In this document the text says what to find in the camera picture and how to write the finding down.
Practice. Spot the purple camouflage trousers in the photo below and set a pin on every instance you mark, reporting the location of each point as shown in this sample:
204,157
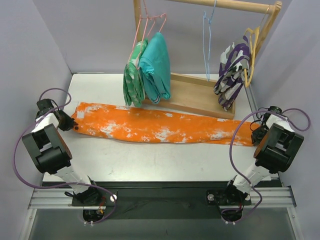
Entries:
233,62

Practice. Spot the teal trousers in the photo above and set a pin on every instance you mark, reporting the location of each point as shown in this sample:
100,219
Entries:
155,69

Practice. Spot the yellow plastic hanger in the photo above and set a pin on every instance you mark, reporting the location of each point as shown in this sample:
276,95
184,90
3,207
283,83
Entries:
253,41

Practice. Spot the orange tie-dye trousers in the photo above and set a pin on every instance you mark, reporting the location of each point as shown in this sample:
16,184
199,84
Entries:
138,125

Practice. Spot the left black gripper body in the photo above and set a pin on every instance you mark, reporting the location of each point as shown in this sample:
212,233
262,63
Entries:
66,121

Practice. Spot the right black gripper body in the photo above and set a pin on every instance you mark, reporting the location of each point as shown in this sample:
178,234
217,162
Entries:
258,135

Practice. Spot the pink wire hanger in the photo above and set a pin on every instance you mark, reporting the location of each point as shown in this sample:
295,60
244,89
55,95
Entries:
141,24
163,22

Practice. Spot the blue wire hanger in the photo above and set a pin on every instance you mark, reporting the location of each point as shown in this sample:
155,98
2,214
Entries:
206,47

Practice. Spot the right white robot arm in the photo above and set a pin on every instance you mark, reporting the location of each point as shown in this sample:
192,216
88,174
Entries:
277,144

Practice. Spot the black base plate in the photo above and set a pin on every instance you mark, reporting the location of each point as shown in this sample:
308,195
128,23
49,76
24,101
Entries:
168,200

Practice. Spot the aluminium mounting rail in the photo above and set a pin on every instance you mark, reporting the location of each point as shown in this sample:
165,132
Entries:
272,197

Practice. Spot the green patterned trousers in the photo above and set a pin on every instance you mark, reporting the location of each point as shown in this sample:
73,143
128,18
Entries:
133,86

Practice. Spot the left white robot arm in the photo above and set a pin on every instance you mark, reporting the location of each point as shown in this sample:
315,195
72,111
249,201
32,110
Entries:
50,154

